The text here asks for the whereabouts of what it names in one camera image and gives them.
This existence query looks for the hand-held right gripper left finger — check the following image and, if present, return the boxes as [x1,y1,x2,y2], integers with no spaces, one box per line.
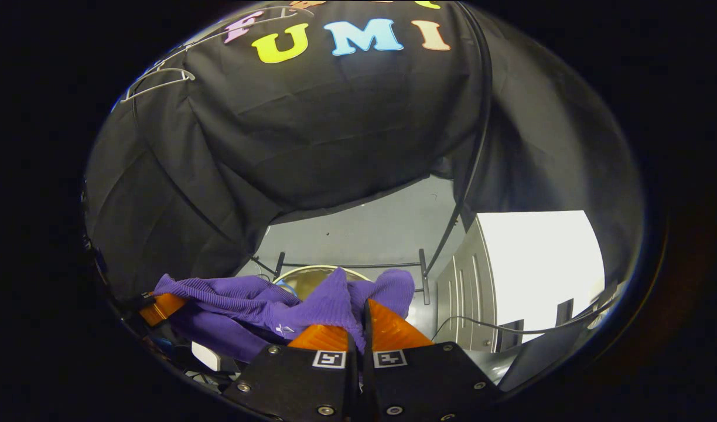
[224,324,359,422]

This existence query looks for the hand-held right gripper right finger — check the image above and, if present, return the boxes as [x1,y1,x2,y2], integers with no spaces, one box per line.
[361,299,503,422]

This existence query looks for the purple knit jacket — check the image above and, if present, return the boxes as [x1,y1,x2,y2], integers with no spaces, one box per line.
[152,268,416,364]

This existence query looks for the beige round laundry hamper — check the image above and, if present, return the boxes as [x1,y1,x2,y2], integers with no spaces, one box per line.
[272,264,372,301]

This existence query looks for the white plastic hanger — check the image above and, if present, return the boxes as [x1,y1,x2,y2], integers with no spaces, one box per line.
[121,67,196,103]

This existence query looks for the black metal clothes rack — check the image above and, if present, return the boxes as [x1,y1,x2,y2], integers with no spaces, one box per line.
[250,2,493,307]

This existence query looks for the white cabinet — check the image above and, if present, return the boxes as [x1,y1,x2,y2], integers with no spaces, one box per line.
[435,210,606,352]

